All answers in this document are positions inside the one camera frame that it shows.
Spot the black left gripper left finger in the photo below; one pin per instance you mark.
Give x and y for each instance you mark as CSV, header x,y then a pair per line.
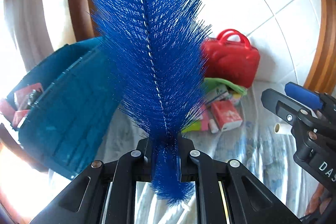
x,y
103,192

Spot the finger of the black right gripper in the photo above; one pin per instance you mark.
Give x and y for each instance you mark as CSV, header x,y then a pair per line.
x,y
322,102
290,111

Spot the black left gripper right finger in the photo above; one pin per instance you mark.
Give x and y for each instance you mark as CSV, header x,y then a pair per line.
x,y
227,192

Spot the white lint roller refill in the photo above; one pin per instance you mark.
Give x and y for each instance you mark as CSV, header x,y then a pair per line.
x,y
282,129

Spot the pink tissue pack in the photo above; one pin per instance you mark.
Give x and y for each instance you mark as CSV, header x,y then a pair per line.
x,y
226,115

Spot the pink wet wipes pack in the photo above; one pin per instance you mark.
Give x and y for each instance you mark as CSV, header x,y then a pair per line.
x,y
201,123

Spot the green plush cloth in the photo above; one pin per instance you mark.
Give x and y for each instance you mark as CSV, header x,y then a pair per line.
x,y
211,83

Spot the blue bristle brush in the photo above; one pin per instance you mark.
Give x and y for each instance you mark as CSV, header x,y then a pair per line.
x,y
155,49

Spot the white red small tube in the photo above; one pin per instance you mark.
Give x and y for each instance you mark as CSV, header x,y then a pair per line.
x,y
213,126

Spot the white green medicine box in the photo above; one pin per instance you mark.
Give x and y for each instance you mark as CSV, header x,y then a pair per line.
x,y
217,94

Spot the red bear-shaped case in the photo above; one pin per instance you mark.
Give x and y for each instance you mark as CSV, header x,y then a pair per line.
x,y
230,56

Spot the blue plastic crate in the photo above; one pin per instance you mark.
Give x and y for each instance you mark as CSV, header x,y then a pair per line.
x,y
66,125

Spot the red items in crate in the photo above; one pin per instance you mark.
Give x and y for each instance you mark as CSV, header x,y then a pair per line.
x,y
23,101

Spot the brown wooden frame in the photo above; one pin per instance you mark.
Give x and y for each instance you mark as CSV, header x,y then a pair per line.
x,y
321,77

